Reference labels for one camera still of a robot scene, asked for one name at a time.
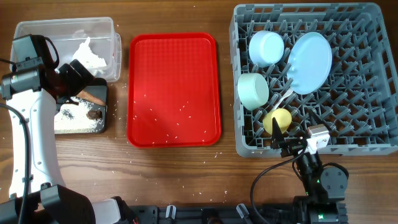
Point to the yellow plastic cup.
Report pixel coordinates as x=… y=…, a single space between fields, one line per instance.
x=283 y=118

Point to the black waste tray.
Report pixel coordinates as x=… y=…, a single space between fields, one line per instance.
x=99 y=89

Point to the white rice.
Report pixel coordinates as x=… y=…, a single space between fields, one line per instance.
x=72 y=119

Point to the red plastic tray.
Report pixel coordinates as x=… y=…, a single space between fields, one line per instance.
x=173 y=91

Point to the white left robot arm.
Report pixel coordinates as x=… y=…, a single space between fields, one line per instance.
x=32 y=93

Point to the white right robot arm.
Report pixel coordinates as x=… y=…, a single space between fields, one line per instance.
x=325 y=184

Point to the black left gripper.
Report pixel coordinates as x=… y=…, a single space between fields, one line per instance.
x=79 y=83

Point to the white wrapper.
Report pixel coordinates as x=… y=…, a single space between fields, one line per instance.
x=88 y=59

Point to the brown sweet potato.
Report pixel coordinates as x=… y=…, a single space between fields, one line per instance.
x=85 y=96

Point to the clear plastic bin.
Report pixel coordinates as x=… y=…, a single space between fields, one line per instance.
x=68 y=34

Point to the light blue bowl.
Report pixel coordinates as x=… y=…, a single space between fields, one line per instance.
x=266 y=48

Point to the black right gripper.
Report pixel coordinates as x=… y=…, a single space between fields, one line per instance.
x=278 y=142

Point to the brown food lump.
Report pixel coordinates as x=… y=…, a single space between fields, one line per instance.
x=94 y=114

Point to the light blue plate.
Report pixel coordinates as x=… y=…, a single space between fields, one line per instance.
x=310 y=63

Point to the white plastic spoon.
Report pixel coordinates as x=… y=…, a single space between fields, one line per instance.
x=284 y=96

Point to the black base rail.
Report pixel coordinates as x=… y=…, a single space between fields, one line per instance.
x=273 y=213

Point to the green bowl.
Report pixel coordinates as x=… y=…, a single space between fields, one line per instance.
x=253 y=90

